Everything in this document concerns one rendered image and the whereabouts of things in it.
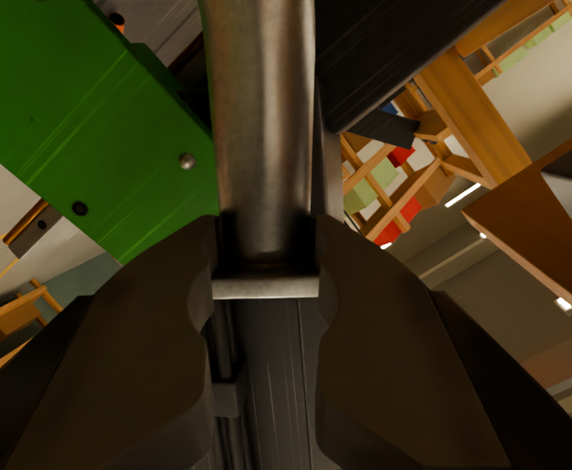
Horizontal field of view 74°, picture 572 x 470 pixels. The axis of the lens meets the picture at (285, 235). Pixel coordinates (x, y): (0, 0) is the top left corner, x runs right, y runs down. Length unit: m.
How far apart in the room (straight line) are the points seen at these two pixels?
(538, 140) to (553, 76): 1.26
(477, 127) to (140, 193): 0.87
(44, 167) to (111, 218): 0.05
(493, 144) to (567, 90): 9.10
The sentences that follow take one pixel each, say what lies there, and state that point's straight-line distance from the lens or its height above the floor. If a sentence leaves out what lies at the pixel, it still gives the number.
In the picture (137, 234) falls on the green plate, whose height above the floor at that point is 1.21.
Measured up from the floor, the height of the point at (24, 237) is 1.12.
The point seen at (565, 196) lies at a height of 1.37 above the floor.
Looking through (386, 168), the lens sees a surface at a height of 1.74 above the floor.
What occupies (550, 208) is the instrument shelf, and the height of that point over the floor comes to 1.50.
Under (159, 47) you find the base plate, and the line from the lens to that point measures 0.82.
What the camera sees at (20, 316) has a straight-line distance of 6.68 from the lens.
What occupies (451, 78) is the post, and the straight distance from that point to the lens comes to 1.02.
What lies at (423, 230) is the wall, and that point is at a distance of 9.62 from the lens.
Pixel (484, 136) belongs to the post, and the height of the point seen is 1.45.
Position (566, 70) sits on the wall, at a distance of 10.12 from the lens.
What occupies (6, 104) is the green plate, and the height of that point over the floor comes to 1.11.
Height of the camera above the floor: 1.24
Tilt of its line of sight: 6 degrees up
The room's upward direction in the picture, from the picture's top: 141 degrees clockwise
